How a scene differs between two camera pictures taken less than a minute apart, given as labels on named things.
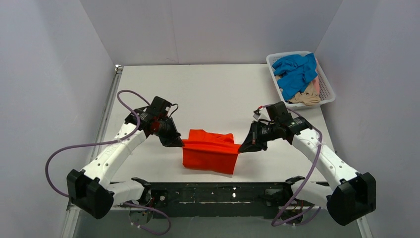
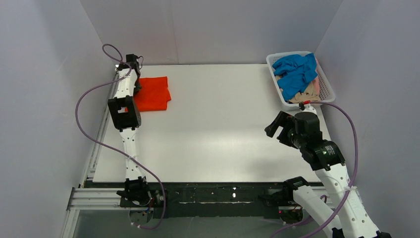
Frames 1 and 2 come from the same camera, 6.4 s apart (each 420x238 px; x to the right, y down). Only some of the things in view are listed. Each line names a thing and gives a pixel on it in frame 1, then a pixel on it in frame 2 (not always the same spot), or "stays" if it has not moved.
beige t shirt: [308, 96] stays
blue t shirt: [296, 71] stays
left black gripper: [169, 133] to [136, 87]
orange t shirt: [214, 151] to [153, 95]
